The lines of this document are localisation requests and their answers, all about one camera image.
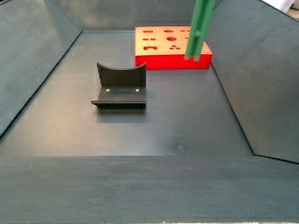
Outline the black curved plastic stand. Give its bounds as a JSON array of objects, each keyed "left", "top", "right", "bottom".
[{"left": 91, "top": 64, "right": 146, "bottom": 108}]

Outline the red shape sorting board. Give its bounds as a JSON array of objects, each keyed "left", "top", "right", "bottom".
[{"left": 135, "top": 26, "right": 212, "bottom": 70}]

